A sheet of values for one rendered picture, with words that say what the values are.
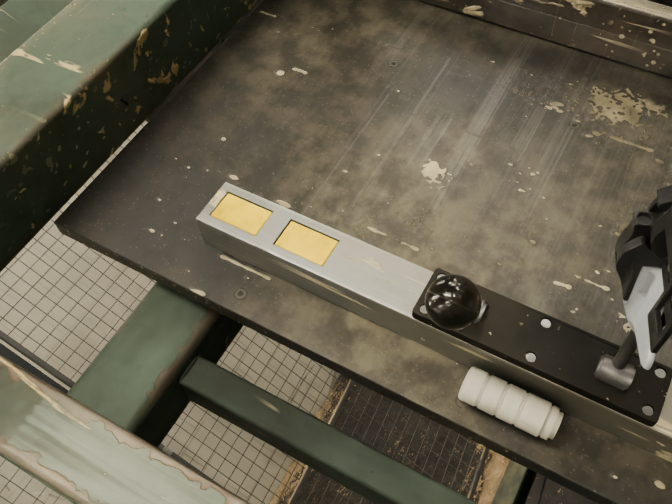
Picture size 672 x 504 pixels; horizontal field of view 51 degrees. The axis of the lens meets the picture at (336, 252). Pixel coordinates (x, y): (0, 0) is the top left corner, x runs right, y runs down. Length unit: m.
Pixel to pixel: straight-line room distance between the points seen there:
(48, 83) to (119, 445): 0.36
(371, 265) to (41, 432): 0.29
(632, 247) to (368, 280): 0.25
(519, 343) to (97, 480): 0.33
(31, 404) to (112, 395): 0.10
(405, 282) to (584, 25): 0.40
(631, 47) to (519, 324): 0.39
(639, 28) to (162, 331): 0.59
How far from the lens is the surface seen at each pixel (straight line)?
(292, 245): 0.63
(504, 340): 0.58
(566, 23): 0.87
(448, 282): 0.47
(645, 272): 0.45
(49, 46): 0.78
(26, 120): 0.71
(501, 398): 0.58
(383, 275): 0.61
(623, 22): 0.85
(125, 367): 0.69
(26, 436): 0.59
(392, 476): 0.63
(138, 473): 0.55
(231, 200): 0.67
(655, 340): 0.40
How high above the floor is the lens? 1.70
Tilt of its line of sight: 10 degrees down
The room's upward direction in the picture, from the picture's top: 51 degrees counter-clockwise
